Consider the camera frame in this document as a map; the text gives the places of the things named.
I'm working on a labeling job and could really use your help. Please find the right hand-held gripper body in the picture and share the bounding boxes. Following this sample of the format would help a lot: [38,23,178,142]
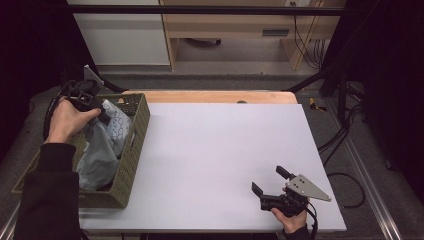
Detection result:
[259,173,333,218]

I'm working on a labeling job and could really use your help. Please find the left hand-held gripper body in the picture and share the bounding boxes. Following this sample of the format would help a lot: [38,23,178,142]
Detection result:
[67,64,105,113]

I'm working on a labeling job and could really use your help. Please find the light patterned cloth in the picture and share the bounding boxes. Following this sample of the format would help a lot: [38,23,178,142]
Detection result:
[99,98,135,158]

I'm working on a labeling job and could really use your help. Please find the grey cloth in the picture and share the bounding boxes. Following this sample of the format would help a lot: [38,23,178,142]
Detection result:
[75,117,123,192]

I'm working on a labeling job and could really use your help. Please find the olive woven basket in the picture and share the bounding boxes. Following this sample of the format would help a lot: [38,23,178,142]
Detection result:
[11,92,151,210]

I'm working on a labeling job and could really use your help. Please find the person's right hand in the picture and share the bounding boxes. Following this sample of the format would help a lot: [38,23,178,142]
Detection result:
[270,207,309,235]

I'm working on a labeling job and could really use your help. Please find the person's left hand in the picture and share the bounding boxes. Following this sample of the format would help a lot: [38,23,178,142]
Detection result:
[44,96,102,145]

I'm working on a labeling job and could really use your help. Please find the white table board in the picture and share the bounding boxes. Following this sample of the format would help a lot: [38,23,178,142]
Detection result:
[78,102,348,234]

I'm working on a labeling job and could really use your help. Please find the white cabinet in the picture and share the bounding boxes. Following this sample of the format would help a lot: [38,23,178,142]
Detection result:
[67,0,171,67]

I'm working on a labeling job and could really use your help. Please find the yellow and black tape piece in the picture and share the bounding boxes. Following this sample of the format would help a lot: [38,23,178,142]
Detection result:
[307,97,328,113]

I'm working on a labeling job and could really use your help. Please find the black diagonal stand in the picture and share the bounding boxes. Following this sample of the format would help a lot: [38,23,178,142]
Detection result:
[285,59,349,116]

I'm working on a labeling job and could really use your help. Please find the black horizontal bar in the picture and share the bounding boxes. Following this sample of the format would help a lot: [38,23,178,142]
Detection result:
[66,4,348,17]

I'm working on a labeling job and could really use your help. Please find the wooden desk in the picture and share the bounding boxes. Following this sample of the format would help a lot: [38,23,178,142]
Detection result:
[159,0,345,72]

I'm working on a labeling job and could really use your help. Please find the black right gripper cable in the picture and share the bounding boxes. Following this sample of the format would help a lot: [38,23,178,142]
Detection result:
[304,200,320,240]

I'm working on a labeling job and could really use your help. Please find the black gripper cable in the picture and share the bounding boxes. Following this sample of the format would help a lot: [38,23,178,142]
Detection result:
[42,79,78,142]
[304,200,320,240]

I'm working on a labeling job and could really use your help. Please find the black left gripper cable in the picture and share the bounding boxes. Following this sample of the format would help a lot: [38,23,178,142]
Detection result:
[42,79,78,142]

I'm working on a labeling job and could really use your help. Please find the black floor cables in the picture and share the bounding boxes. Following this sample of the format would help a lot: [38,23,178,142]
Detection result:
[317,83,366,168]

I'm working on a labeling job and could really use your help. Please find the black looped floor cable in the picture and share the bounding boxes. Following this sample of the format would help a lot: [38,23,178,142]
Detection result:
[325,171,367,210]

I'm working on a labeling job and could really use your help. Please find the aluminium floor rail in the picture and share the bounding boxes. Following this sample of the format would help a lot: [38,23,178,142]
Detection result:
[324,96,405,240]

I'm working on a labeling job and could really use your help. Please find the black hanging cables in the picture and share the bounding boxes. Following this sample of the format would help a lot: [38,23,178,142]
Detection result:
[290,1,329,70]

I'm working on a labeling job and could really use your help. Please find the white wall socket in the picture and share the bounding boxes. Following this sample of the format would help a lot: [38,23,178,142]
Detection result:
[284,0,312,8]

